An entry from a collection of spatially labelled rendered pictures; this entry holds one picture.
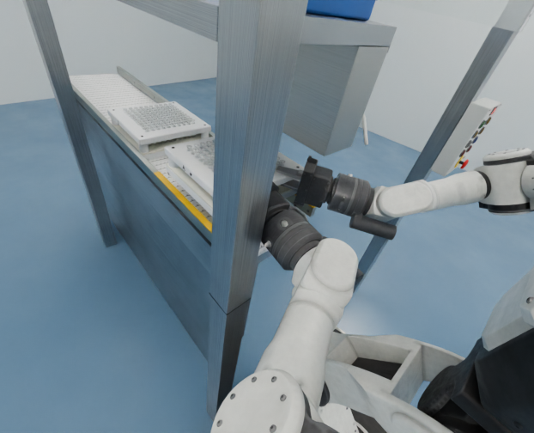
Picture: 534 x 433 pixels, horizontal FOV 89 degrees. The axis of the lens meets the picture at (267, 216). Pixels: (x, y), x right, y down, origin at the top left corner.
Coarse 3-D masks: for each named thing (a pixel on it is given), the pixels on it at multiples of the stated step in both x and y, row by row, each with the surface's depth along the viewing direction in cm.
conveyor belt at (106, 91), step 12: (84, 84) 122; (96, 84) 125; (108, 84) 127; (120, 84) 129; (96, 96) 114; (108, 96) 116; (120, 96) 118; (132, 96) 120; (144, 96) 122; (108, 108) 107; (156, 168) 81; (264, 252) 67
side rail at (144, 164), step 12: (72, 84) 111; (84, 96) 104; (96, 108) 98; (108, 120) 92; (108, 132) 92; (120, 144) 86; (132, 156) 82; (144, 168) 77; (156, 180) 73; (168, 192) 70; (180, 204) 67; (192, 216) 64; (204, 228) 61
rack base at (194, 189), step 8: (168, 168) 67; (176, 168) 67; (176, 176) 66; (184, 176) 65; (184, 184) 64; (192, 184) 63; (192, 192) 62; (200, 192) 61; (208, 192) 61; (280, 192) 65; (288, 192) 67; (296, 192) 70; (200, 200) 60; (208, 200) 59; (208, 208) 59
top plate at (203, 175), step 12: (180, 144) 67; (192, 144) 67; (168, 156) 65; (180, 156) 62; (192, 156) 63; (192, 168) 59; (204, 168) 60; (300, 168) 66; (204, 180) 56; (276, 180) 61; (288, 180) 64
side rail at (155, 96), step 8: (120, 72) 137; (128, 72) 133; (128, 80) 133; (136, 80) 126; (144, 88) 123; (152, 96) 120; (160, 96) 115; (288, 200) 78; (304, 208) 75; (312, 208) 72
